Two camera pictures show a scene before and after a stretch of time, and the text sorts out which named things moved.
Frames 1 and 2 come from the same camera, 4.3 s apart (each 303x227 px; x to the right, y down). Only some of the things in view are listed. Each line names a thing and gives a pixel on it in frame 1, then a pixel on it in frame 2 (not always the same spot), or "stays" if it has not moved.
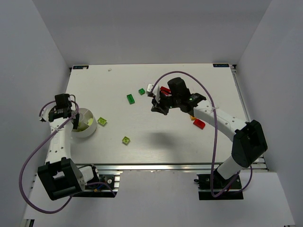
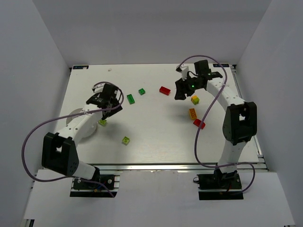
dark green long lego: [130, 99] stays
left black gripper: [75, 120] → [111, 109]
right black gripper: [161, 101] → [181, 87]
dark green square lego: [141, 91] stays
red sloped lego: [199, 124] stays
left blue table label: [80, 67] stays
